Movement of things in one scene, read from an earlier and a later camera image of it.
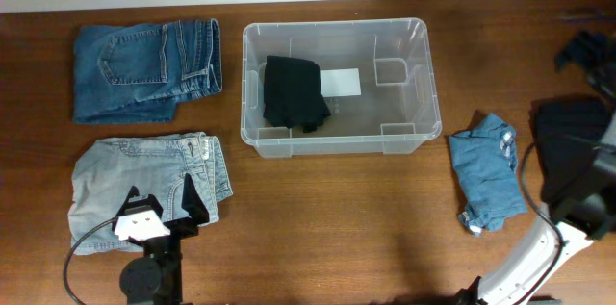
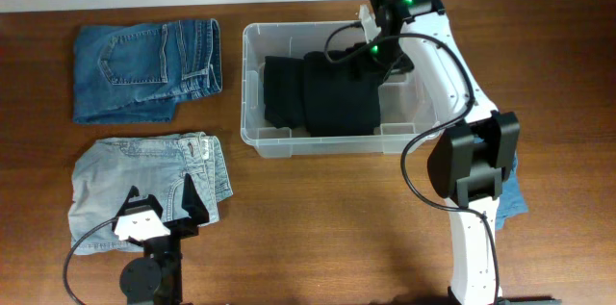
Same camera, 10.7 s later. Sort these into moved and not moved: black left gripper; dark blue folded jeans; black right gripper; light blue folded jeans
Moved: black right gripper
Not moved: dark blue folded jeans; light blue folded jeans; black left gripper
